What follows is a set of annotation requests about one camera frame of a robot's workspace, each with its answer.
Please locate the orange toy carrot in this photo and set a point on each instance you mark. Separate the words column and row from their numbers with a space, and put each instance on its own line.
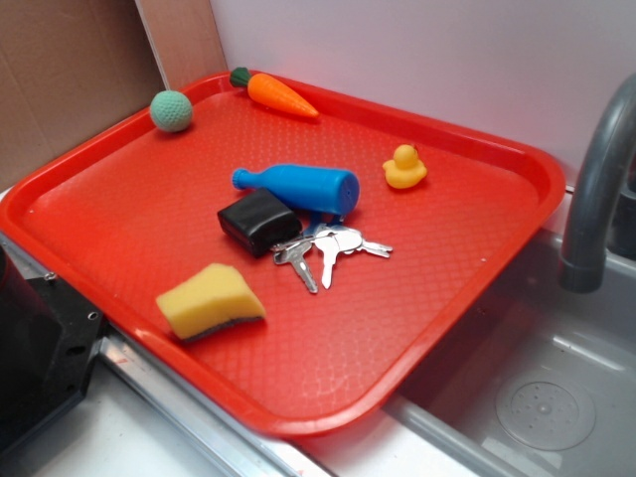
column 271, row 92

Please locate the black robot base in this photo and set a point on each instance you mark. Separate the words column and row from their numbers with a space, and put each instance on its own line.
column 49, row 339

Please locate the silver key middle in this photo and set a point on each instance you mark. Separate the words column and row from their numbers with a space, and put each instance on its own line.
column 329, row 247

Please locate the silver key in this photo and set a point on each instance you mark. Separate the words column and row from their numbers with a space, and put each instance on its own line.
column 329, row 247
column 295, row 256
column 351, row 241

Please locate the silver key left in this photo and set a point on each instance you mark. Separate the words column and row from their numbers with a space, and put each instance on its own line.
column 295, row 256

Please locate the silver key right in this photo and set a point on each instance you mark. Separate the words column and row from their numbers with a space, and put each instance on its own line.
column 351, row 241

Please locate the red plastic tray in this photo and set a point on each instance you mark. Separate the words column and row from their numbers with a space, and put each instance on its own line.
column 133, row 212

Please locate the blue toy bottle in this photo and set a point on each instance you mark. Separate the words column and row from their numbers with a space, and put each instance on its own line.
column 316, row 189

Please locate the black key fob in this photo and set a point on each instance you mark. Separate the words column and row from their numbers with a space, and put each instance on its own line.
column 258, row 221

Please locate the yellow rubber duck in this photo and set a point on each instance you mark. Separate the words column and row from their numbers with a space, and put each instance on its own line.
column 405, row 169

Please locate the yellow sponge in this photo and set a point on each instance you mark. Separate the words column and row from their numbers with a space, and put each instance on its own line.
column 211, row 299

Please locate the green knitted ball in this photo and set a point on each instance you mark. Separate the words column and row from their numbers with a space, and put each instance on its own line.
column 171, row 111

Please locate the grey sink basin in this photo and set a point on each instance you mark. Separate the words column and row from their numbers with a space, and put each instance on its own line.
column 533, row 380

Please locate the grey faucet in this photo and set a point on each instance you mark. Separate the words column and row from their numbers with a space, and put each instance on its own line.
column 601, row 216

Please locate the brown cardboard sheet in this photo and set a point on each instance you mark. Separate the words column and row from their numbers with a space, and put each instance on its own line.
column 69, row 70

